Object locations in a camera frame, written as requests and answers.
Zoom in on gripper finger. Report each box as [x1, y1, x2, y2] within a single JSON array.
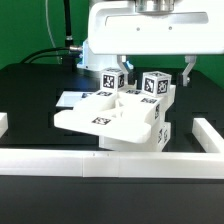
[[178, 55, 197, 86], [117, 55, 135, 85]]

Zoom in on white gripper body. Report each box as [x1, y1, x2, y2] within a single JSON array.
[[88, 0, 224, 55]]

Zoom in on white chair back frame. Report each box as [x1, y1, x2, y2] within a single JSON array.
[[53, 87, 178, 145]]

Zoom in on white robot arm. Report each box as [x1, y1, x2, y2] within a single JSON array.
[[81, 0, 224, 85]]

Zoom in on white sheet with markers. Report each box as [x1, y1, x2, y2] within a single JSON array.
[[55, 91, 101, 109]]

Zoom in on white block left edge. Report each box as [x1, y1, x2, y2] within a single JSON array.
[[0, 112, 8, 138]]

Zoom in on white U-shaped obstacle fence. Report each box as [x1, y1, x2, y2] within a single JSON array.
[[0, 118, 224, 179]]

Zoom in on black hose upright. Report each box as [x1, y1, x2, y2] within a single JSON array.
[[63, 0, 73, 47]]

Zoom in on black cable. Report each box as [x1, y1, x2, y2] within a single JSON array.
[[19, 45, 84, 64]]

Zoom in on thin grey cable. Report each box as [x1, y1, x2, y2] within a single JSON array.
[[45, 0, 63, 65]]

